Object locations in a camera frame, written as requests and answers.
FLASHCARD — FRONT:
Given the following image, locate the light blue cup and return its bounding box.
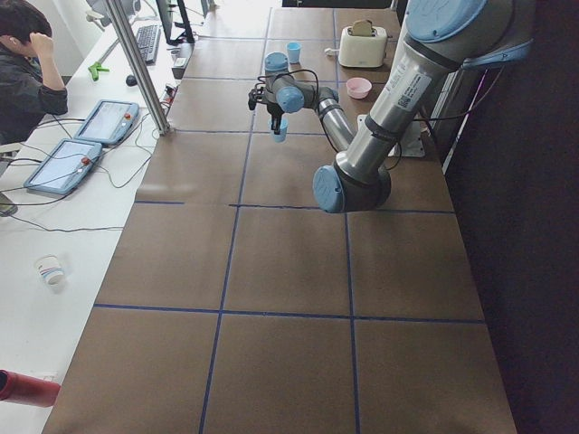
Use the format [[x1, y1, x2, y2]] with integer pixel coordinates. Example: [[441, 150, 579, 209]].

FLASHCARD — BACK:
[[286, 42, 301, 64], [270, 118, 289, 143]]

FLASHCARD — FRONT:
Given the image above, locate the aluminium frame post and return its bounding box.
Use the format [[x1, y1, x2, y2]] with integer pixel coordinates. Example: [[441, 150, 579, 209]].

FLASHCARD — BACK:
[[104, 0, 170, 136]]

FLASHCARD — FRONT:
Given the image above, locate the toast slice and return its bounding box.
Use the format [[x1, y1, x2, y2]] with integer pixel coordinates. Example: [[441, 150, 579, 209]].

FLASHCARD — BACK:
[[351, 19, 373, 37]]

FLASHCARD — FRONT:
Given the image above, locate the green handled tool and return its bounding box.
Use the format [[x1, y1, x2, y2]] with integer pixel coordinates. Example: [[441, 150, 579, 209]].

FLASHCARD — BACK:
[[88, 61, 109, 81]]

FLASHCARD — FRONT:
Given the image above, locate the seated person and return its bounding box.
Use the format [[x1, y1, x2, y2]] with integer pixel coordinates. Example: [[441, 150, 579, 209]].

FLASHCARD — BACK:
[[1, 1, 68, 145]]

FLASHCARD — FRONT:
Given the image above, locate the red bottle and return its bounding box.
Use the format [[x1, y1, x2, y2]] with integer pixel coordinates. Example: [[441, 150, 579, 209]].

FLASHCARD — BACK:
[[1, 370, 61, 408]]

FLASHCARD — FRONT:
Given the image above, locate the teach pendant tablet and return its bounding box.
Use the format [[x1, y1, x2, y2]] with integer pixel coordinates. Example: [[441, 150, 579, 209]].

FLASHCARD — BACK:
[[24, 139, 102, 195], [74, 99, 139, 146]]

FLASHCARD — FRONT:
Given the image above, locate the paper cup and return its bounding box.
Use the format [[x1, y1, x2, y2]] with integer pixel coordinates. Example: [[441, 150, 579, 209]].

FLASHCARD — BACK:
[[34, 255, 64, 286]]

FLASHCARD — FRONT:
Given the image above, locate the black keyboard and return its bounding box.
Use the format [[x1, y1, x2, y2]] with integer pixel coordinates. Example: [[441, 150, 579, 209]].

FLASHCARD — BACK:
[[135, 24, 161, 64]]

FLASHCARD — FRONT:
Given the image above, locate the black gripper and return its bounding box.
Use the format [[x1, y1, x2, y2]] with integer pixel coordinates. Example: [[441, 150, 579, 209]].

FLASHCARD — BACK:
[[266, 102, 284, 135]]

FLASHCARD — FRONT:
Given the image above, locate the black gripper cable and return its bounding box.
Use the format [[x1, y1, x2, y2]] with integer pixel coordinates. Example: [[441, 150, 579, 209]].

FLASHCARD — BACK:
[[255, 68, 322, 114]]

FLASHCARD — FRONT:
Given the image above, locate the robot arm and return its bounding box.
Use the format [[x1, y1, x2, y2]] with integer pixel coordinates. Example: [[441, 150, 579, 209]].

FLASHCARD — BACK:
[[255, 52, 356, 152], [313, 0, 536, 213]]

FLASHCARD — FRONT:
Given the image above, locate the pink bowl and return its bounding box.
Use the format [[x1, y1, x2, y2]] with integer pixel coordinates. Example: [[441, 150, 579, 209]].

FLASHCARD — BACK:
[[346, 77, 373, 99]]

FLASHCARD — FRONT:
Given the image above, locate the cream toaster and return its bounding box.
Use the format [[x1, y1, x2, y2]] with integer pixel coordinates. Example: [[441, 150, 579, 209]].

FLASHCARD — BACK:
[[337, 26, 388, 68]]

